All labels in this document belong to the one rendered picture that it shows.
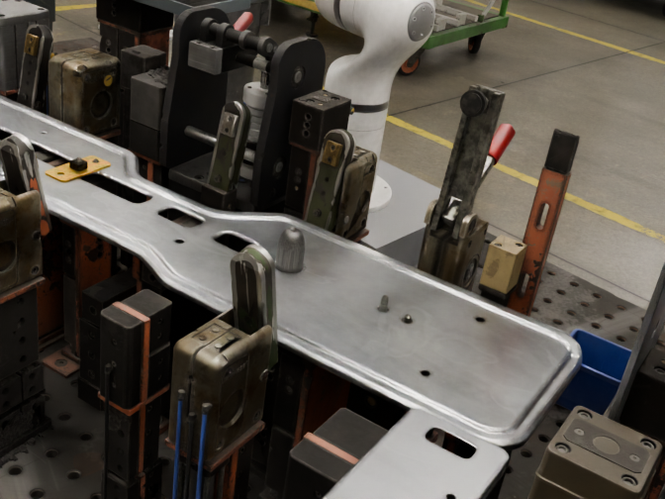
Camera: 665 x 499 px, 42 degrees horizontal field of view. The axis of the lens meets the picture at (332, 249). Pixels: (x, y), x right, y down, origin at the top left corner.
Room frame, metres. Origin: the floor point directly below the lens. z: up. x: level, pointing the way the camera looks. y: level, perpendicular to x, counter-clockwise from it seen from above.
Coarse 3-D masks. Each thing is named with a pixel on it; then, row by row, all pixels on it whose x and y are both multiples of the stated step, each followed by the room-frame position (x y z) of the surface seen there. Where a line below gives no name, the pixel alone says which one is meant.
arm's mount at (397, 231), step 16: (384, 176) 1.62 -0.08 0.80; (400, 176) 1.64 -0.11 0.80; (400, 192) 1.56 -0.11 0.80; (416, 192) 1.57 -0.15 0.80; (432, 192) 1.58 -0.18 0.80; (384, 208) 1.48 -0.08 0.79; (400, 208) 1.49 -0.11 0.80; (416, 208) 1.50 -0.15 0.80; (368, 224) 1.41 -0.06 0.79; (384, 224) 1.42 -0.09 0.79; (400, 224) 1.43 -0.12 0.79; (416, 224) 1.44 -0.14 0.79; (368, 240) 1.35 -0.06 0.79; (384, 240) 1.36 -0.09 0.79; (400, 240) 1.38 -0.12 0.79; (416, 240) 1.42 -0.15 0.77; (400, 256) 1.39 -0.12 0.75; (416, 256) 1.43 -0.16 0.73
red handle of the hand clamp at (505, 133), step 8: (504, 128) 1.02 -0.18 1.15; (512, 128) 1.02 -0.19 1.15; (496, 136) 1.01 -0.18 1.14; (504, 136) 1.01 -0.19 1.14; (512, 136) 1.02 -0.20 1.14; (496, 144) 1.00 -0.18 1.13; (504, 144) 1.00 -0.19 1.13; (488, 152) 0.99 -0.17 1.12; (496, 152) 0.99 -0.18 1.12; (488, 160) 0.98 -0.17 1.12; (496, 160) 0.99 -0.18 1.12; (488, 168) 0.98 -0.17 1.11; (480, 184) 0.96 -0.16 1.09; (456, 200) 0.94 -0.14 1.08; (448, 208) 0.93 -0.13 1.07; (456, 208) 0.93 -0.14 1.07; (448, 216) 0.92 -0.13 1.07; (456, 216) 0.92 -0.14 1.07; (448, 224) 0.92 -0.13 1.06
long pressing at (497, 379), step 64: (0, 128) 1.12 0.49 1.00; (64, 128) 1.15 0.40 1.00; (64, 192) 0.96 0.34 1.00; (192, 256) 0.85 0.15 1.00; (320, 256) 0.89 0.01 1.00; (384, 256) 0.91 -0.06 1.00; (320, 320) 0.76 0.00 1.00; (384, 320) 0.78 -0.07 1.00; (448, 320) 0.80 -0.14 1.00; (512, 320) 0.82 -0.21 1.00; (384, 384) 0.67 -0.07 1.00; (448, 384) 0.68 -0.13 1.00; (512, 384) 0.70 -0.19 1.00; (512, 448) 0.62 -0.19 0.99
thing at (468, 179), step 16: (464, 96) 0.92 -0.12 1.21; (480, 96) 0.91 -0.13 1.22; (496, 96) 0.93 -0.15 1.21; (464, 112) 0.91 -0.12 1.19; (480, 112) 0.91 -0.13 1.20; (496, 112) 0.93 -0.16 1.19; (464, 128) 0.94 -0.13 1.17; (480, 128) 0.94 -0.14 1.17; (464, 144) 0.94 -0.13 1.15; (480, 144) 0.92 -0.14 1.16; (464, 160) 0.93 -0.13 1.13; (480, 160) 0.92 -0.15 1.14; (448, 176) 0.93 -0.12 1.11; (464, 176) 0.93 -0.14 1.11; (480, 176) 0.93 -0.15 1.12; (448, 192) 0.93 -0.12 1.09; (464, 192) 0.91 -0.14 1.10; (464, 208) 0.91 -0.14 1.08; (432, 224) 0.92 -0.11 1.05
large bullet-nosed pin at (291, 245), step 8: (288, 232) 0.86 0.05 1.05; (296, 232) 0.86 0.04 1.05; (280, 240) 0.86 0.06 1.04; (288, 240) 0.85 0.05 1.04; (296, 240) 0.85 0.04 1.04; (304, 240) 0.86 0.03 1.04; (280, 248) 0.85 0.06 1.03; (288, 248) 0.85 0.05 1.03; (296, 248) 0.85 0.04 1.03; (304, 248) 0.86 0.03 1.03; (280, 256) 0.85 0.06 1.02; (288, 256) 0.85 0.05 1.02; (296, 256) 0.85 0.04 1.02; (280, 264) 0.85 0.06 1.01; (288, 264) 0.85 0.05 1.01; (296, 264) 0.85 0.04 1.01; (288, 272) 0.85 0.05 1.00; (296, 272) 0.85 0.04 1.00
